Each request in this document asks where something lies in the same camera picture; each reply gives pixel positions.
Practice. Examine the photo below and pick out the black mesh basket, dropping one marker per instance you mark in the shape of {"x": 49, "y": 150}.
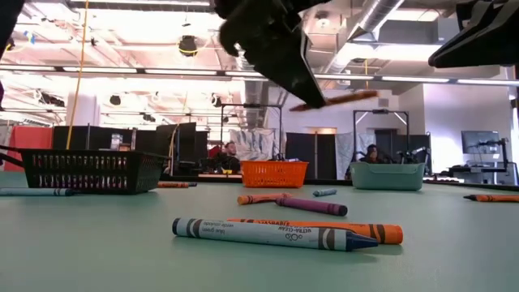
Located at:
{"x": 93, "y": 153}

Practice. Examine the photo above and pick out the crumpled white sheet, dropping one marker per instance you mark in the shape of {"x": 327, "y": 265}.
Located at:
{"x": 255, "y": 142}

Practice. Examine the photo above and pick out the black wall monitor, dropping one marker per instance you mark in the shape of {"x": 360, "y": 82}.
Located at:
{"x": 480, "y": 142}

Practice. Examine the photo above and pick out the black partition panels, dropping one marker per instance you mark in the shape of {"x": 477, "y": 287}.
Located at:
{"x": 186, "y": 142}

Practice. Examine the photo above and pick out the corrugated silver duct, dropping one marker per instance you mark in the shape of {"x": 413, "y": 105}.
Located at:
{"x": 255, "y": 97}

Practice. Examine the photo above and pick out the neighbouring work table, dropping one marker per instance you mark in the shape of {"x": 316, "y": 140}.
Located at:
{"x": 478, "y": 174}

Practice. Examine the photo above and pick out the white pillar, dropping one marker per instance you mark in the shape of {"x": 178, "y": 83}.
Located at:
{"x": 83, "y": 109}

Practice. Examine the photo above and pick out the orange mesh basket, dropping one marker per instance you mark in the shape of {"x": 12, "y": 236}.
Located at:
{"x": 273, "y": 174}

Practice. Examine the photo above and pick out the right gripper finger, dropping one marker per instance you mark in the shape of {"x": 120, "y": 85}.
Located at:
{"x": 486, "y": 44}
{"x": 478, "y": 12}

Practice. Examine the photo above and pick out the red partition panel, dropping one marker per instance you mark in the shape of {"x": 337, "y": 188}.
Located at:
{"x": 30, "y": 138}

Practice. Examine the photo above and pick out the black curtain panel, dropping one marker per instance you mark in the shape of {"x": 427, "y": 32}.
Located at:
{"x": 308, "y": 154}

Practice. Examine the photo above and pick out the long ceiling light strip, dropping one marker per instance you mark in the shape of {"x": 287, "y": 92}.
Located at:
{"x": 182, "y": 72}

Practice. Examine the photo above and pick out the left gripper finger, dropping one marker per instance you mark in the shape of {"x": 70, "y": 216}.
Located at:
{"x": 288, "y": 69}
{"x": 314, "y": 69}

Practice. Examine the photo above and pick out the purple crayon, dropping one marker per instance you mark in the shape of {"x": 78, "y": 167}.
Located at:
{"x": 312, "y": 207}

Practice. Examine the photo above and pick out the person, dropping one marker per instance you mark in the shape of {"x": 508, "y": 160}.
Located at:
{"x": 231, "y": 151}
{"x": 371, "y": 153}

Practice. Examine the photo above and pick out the teal plastic bin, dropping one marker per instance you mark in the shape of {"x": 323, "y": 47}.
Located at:
{"x": 387, "y": 178}

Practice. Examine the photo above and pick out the black frame stand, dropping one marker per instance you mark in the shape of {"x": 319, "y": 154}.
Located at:
{"x": 381, "y": 111}
{"x": 251, "y": 106}

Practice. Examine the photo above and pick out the white ceiling dome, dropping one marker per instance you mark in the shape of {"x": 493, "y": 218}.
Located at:
{"x": 322, "y": 22}

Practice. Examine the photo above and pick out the teal table mat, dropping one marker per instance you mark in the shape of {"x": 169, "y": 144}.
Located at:
{"x": 121, "y": 263}

